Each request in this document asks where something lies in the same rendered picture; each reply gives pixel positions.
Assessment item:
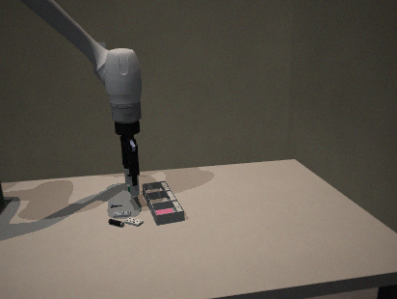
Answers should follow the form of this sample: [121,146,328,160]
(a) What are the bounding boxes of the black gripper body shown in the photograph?
[115,121,140,151]

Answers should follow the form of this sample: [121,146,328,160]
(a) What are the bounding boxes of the white domino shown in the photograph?
[114,211,130,218]
[124,217,144,227]

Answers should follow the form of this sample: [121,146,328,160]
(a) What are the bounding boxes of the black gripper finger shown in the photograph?
[120,136,130,188]
[122,139,140,196]

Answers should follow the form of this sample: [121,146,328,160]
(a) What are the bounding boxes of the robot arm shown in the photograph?
[20,0,142,123]

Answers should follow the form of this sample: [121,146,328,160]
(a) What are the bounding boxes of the grey three-compartment bin rack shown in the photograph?
[143,181,185,226]

